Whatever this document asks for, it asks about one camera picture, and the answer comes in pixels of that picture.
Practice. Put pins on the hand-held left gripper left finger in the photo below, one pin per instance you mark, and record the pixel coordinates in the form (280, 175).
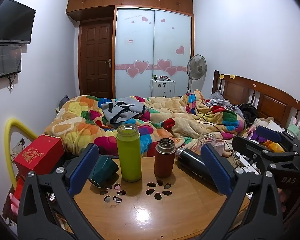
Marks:
(82, 171)

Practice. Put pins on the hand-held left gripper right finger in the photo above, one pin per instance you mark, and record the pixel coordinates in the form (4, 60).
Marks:
(216, 168)

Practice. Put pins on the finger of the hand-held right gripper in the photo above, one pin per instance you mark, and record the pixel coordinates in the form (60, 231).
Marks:
(252, 150)
(268, 133)

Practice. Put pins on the dark green mug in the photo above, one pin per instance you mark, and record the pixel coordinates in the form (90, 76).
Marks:
(103, 168)

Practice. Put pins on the lime green thermos cup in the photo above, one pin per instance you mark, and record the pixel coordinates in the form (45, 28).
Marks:
(128, 155)

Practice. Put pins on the red thermos cup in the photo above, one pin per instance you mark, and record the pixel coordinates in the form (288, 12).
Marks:
(163, 161)

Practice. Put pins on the beige plush toy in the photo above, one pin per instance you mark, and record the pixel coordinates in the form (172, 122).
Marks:
(262, 122)

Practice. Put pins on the white power strip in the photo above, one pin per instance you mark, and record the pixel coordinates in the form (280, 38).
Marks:
(246, 162)

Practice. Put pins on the black thermos bottle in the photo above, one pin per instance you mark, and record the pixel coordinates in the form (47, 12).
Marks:
(192, 163)

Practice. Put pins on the green plush bunny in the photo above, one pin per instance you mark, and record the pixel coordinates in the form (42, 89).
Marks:
(295, 128)

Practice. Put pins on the black cloth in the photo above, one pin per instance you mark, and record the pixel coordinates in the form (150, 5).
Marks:
(248, 110)

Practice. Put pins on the clear plastic jar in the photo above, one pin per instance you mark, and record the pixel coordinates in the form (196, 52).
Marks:
(207, 138)

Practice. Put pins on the wooden bed headboard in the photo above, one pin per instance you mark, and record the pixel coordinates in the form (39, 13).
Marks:
(260, 97)

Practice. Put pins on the red gift box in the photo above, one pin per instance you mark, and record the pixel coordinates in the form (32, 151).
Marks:
(38, 156)

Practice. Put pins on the striped grey pillow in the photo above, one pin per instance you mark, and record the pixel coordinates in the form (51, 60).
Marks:
(221, 100)

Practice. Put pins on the grey and black garment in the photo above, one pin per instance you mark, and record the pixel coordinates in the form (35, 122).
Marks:
(123, 110)

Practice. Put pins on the yellow foam tube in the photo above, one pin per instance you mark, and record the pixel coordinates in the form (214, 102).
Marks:
(11, 140)

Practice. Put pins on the colourful patchwork blanket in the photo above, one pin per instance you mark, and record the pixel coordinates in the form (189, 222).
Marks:
(150, 120)

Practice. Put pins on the white suitcase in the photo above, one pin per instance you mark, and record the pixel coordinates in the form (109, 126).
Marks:
(162, 87)

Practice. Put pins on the standing electric fan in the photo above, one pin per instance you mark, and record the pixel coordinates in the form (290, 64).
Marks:
(196, 66)

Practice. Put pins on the brown wooden door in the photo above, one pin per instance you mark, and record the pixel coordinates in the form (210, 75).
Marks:
(96, 57)

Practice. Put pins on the sliding wardrobe with pink hearts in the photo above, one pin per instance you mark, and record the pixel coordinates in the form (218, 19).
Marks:
(152, 50)

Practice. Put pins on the wooden overhead cabinet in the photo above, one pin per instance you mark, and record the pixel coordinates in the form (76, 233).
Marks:
(130, 1)

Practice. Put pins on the small wall monitor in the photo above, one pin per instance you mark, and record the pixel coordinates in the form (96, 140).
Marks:
(7, 60)

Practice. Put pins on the black wall television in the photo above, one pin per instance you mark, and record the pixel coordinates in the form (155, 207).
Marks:
(11, 22)

